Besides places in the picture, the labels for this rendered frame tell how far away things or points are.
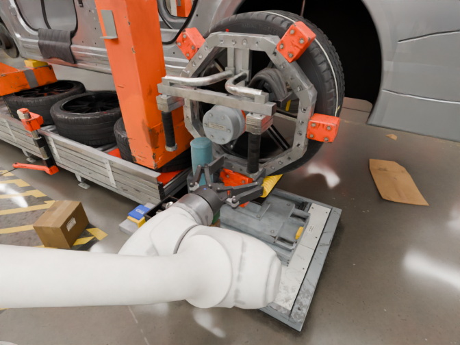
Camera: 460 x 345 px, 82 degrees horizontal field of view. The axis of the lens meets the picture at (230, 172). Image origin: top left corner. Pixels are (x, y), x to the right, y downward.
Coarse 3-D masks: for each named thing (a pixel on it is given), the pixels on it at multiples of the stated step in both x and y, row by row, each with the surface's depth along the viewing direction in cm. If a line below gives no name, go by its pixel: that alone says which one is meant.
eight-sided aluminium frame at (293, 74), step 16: (224, 32) 93; (208, 48) 94; (240, 48) 88; (256, 48) 85; (272, 48) 82; (192, 64) 101; (288, 64) 83; (288, 80) 85; (304, 80) 87; (304, 96) 85; (192, 112) 114; (304, 112) 88; (192, 128) 117; (304, 128) 90; (304, 144) 94; (224, 160) 117; (240, 160) 118; (272, 160) 109; (288, 160) 100
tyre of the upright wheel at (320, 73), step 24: (216, 24) 97; (240, 24) 92; (264, 24) 88; (288, 24) 86; (312, 24) 98; (312, 48) 85; (312, 72) 88; (336, 72) 95; (336, 96) 94; (312, 144) 101; (288, 168) 112
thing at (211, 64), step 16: (224, 48) 100; (208, 64) 107; (224, 64) 121; (272, 64) 96; (224, 80) 130; (272, 96) 102; (272, 128) 109; (224, 144) 124; (240, 144) 128; (272, 144) 129; (288, 144) 110
